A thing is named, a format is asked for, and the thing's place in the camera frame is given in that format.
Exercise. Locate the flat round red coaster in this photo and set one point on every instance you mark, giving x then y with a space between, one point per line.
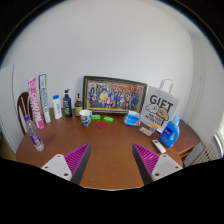
102 125

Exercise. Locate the dark blue pump bottle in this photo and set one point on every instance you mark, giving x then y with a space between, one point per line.
67 105

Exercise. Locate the tall green white box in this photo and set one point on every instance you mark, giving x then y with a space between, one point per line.
45 98

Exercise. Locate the white blue-capped bottle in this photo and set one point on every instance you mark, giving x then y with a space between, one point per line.
57 108

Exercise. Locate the green packet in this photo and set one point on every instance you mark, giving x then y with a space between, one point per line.
96 117
108 119

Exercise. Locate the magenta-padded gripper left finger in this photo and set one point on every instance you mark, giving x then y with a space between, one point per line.
58 165

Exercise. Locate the white radiator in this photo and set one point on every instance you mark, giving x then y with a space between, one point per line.
206 154

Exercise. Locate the clear purple-capped water bottle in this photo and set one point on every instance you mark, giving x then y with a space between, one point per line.
35 136

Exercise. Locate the small orange white box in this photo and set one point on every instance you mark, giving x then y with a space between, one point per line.
153 128

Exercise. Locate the blue tissue pack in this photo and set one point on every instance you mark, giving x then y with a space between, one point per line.
132 119

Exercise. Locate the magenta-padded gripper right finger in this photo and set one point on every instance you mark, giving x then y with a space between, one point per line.
165 165

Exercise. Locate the framed group picture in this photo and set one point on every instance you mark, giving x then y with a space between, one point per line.
113 95

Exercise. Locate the blue patterned mug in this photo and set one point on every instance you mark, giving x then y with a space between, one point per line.
85 118

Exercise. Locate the wooden chair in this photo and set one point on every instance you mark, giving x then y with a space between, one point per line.
23 111

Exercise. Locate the small beige snack packet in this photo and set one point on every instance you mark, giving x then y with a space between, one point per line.
145 131

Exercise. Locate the white remote control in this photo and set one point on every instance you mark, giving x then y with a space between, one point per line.
159 146

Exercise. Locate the blue detergent bottle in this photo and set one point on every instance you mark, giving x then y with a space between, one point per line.
170 133

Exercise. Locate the white paper gift bag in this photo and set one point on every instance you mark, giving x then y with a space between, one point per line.
160 110

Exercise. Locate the brown pump bottle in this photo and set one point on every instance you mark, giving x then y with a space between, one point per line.
78 108

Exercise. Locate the tall pink box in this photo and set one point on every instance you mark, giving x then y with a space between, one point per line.
36 105

